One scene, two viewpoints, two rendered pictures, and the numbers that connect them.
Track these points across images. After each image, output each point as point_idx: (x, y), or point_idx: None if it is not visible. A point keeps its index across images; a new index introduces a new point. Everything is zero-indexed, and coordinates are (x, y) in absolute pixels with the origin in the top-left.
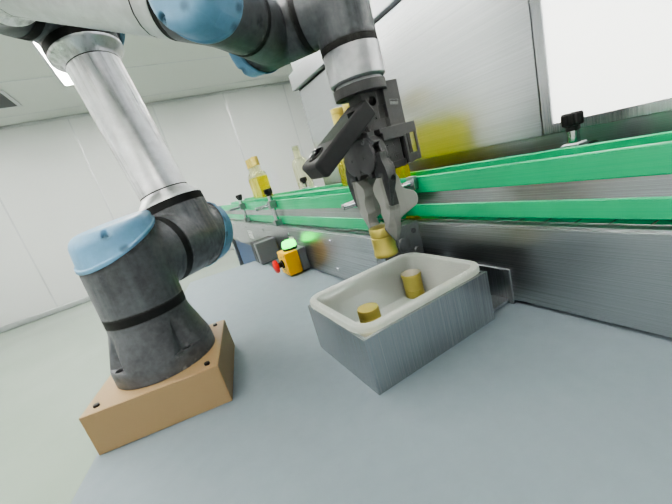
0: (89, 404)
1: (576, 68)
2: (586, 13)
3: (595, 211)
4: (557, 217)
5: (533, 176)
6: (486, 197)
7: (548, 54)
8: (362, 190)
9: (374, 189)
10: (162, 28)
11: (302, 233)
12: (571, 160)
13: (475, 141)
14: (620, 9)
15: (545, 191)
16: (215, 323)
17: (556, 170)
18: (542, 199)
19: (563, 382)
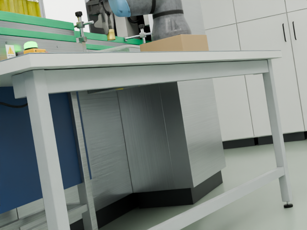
0: (202, 34)
1: (50, 16)
2: (50, 3)
3: (96, 47)
4: (91, 49)
5: (87, 36)
6: (78, 41)
7: (44, 8)
8: (107, 16)
9: (110, 17)
10: None
11: (29, 41)
12: (91, 33)
13: None
14: (55, 7)
15: (88, 41)
16: (145, 43)
17: (90, 35)
18: (88, 43)
19: None
